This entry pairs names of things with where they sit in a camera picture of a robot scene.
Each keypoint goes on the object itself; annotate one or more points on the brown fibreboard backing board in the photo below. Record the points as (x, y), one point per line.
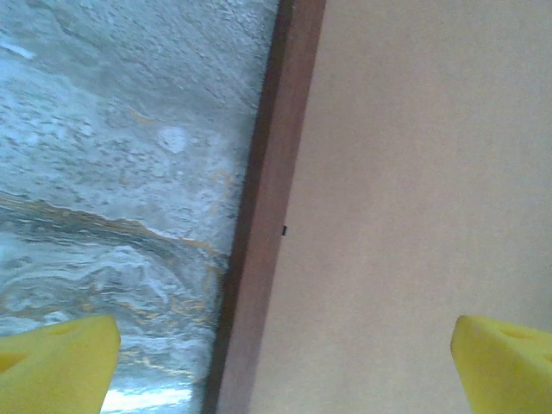
(409, 172)

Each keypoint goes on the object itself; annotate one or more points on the brown wooden picture frame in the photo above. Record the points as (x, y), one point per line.
(263, 215)

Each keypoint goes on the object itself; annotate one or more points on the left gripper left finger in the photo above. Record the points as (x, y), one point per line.
(56, 371)

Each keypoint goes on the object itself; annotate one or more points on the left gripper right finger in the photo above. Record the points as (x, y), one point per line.
(509, 375)

